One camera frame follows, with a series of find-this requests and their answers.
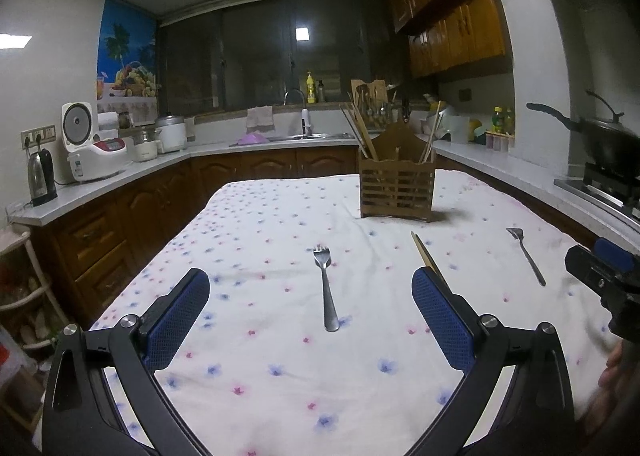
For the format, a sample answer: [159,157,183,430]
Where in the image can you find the small glass lidded pot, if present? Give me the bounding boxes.
[127,128,160,165]

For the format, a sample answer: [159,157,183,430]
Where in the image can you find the wall power outlet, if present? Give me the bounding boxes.
[20,124,56,148]

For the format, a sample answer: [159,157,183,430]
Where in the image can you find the light wooden chopstick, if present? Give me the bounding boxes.
[348,102,379,162]
[409,230,454,298]
[339,103,374,162]

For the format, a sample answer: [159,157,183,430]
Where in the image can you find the steel electric kettle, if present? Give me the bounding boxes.
[25,148,59,207]

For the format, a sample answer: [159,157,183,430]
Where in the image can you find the stainless steel fork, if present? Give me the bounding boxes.
[312,244,342,333]
[505,227,547,287]

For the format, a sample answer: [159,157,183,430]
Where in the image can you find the small white rice cooker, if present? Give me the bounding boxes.
[154,115,189,155]

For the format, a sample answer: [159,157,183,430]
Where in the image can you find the tropical fruit wall poster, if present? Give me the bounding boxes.
[95,0,159,113]

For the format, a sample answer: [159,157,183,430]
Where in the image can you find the dark kitchen window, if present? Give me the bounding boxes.
[157,0,401,114]

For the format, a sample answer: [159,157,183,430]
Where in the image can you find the wooden base cabinets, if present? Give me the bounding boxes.
[22,143,601,332]

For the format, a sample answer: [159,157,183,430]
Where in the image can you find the white plastic jug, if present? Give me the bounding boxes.
[449,115,472,145]

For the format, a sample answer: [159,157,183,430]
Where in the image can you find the seasoning box set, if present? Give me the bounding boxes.
[482,131,514,152]

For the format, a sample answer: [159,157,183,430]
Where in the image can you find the yellow cooking oil bottle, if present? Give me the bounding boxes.
[491,106,515,135]

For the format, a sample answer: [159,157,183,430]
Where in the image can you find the person's right hand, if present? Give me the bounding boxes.
[582,339,640,437]

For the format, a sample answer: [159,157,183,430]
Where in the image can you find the gas stove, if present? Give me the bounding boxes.
[553,161,640,223]

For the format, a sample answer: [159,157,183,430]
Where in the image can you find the white floral tablecloth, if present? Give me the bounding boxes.
[32,168,618,456]

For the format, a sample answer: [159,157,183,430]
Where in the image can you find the wooden slatted utensil holder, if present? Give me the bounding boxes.
[358,121,437,223]

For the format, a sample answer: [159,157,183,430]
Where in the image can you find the white and red rice cooker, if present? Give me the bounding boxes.
[61,101,134,185]

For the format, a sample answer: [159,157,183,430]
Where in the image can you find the wooden counter utensil rack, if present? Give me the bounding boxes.
[349,79,389,130]

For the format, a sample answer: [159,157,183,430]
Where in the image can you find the white plastic storage rack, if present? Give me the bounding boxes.
[0,225,74,437]

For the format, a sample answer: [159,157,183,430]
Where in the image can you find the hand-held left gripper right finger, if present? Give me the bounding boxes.
[400,267,576,456]

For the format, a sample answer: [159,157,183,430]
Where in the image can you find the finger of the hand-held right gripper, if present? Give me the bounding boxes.
[593,236,640,279]
[564,244,628,304]

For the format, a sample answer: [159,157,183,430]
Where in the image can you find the hanging dish towel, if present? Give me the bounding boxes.
[245,105,275,135]

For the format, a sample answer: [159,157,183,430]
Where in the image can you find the kitchen faucet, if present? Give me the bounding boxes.
[283,89,312,138]

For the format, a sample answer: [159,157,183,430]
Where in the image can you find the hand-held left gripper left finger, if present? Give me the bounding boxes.
[41,267,211,456]

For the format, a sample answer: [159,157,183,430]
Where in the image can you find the black wok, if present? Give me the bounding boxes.
[526,90,640,173]

